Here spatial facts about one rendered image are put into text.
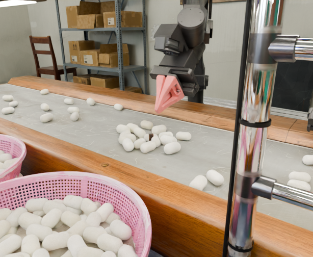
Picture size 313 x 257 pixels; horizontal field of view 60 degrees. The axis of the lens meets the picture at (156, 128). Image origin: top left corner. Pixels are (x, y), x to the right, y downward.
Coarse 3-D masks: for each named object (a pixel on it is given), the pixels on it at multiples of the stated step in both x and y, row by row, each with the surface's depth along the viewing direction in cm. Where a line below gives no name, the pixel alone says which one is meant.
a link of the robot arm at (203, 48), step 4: (200, 44) 63; (204, 44) 64; (192, 48) 62; (196, 48) 62; (200, 48) 63; (204, 48) 64; (196, 52) 62; (200, 52) 63; (196, 56) 62; (200, 56) 63; (196, 64) 64
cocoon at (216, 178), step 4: (208, 172) 44; (212, 172) 43; (216, 172) 43; (208, 176) 44; (212, 176) 43; (216, 176) 42; (220, 176) 42; (212, 180) 43; (216, 180) 42; (220, 180) 42; (216, 184) 42; (220, 184) 42
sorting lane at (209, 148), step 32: (0, 96) 103; (32, 96) 102; (64, 96) 102; (32, 128) 69; (64, 128) 69; (96, 128) 69; (192, 128) 68; (128, 160) 52; (160, 160) 52; (192, 160) 52; (224, 160) 51; (288, 160) 51; (224, 192) 41
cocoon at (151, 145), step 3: (150, 141) 55; (153, 141) 56; (144, 144) 54; (147, 144) 54; (150, 144) 54; (153, 144) 55; (141, 147) 54; (144, 147) 54; (147, 147) 54; (150, 147) 54; (153, 147) 55; (141, 150) 54; (144, 150) 54; (147, 150) 54; (150, 150) 55
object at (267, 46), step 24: (264, 0) 19; (264, 24) 20; (264, 48) 20; (288, 48) 19; (312, 48) 19; (240, 72) 23; (264, 72) 21; (240, 96) 23; (264, 96) 21; (240, 120) 23; (264, 120) 22; (240, 144) 24; (264, 144) 23; (240, 168) 24; (240, 192) 25; (264, 192) 24; (288, 192) 23; (312, 192) 22; (240, 216) 26; (240, 240) 26
